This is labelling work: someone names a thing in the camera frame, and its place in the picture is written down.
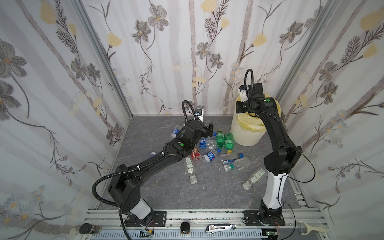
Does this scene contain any clear bottle blue cap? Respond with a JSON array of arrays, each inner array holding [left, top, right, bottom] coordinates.
[[219, 152, 244, 165]]

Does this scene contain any yellow plastic bin liner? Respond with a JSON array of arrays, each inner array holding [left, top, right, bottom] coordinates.
[[234, 99, 282, 133]]

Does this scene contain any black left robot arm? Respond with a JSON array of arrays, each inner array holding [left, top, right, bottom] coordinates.
[[92, 120, 214, 226]]

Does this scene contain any green bottle yellow cap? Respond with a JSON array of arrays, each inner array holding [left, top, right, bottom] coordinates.
[[225, 133, 234, 151], [216, 130, 226, 148]]

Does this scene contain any orange juice bottle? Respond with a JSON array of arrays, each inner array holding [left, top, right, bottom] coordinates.
[[191, 148, 201, 161]]

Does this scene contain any black jar on rail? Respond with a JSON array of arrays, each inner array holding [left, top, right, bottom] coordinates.
[[79, 223, 102, 235]]

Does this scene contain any white ribbed trash bin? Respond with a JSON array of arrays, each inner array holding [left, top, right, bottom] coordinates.
[[230, 95, 282, 147]]

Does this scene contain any green bottle yellow cap right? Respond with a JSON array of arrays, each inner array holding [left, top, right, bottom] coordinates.
[[225, 133, 234, 151]]

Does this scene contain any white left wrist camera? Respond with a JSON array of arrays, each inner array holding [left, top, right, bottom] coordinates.
[[195, 108, 204, 122]]

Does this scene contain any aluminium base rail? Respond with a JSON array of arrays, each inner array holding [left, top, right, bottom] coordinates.
[[82, 208, 334, 240]]

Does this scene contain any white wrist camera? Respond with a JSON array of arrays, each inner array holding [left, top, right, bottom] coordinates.
[[195, 108, 204, 122], [238, 85, 248, 103]]

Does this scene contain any cream plastic peeler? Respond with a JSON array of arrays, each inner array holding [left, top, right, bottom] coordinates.
[[297, 221, 328, 236]]

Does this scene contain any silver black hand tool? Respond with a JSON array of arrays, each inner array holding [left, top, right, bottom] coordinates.
[[205, 224, 237, 235]]

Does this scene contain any black round knob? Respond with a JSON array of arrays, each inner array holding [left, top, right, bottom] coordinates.
[[180, 222, 191, 234]]

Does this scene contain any green bottle yellow cap left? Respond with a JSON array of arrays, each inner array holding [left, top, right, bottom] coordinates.
[[216, 130, 226, 148]]

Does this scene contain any white slotted cable duct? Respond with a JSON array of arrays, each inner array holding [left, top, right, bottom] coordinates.
[[89, 229, 265, 240]]

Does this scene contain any clear bottle green band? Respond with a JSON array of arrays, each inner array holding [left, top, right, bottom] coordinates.
[[224, 157, 251, 172]]

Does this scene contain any clear bottle white cap green label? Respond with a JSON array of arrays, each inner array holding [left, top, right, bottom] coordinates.
[[185, 157, 198, 185]]

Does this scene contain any blue label bottle back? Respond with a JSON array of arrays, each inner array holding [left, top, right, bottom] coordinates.
[[171, 125, 182, 139]]

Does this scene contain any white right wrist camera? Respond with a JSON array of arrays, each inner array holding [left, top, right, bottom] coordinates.
[[238, 85, 248, 103]]

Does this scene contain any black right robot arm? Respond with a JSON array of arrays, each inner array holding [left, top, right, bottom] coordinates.
[[236, 84, 303, 226]]

